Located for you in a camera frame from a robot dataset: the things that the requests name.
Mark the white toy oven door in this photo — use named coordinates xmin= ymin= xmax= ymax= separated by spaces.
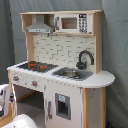
xmin=0 ymin=84 xmax=11 ymax=118

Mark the wooden toy kitchen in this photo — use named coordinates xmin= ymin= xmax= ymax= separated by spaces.
xmin=8 ymin=10 xmax=115 ymax=128

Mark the grey toy sink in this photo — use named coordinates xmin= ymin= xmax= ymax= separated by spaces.
xmin=53 ymin=67 xmax=92 ymax=81

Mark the black toy faucet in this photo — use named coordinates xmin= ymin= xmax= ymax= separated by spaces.
xmin=76 ymin=50 xmax=94 ymax=70

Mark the black toy stovetop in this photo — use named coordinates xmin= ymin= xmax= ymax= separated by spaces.
xmin=20 ymin=61 xmax=56 ymax=73

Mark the right stove knob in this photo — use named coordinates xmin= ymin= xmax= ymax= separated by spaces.
xmin=32 ymin=81 xmax=38 ymax=87

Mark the stove knob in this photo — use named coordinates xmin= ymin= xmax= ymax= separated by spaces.
xmin=13 ymin=76 xmax=19 ymax=81
xmin=32 ymin=81 xmax=38 ymax=87

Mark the white cabinet door with dispenser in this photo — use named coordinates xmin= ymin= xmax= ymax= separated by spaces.
xmin=44 ymin=81 xmax=82 ymax=128

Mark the toy microwave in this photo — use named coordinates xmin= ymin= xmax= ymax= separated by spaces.
xmin=55 ymin=14 xmax=92 ymax=33

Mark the grey range hood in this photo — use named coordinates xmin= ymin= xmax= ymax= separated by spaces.
xmin=25 ymin=15 xmax=54 ymax=34

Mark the left stove knob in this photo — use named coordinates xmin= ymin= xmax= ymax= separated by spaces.
xmin=13 ymin=76 xmax=19 ymax=81

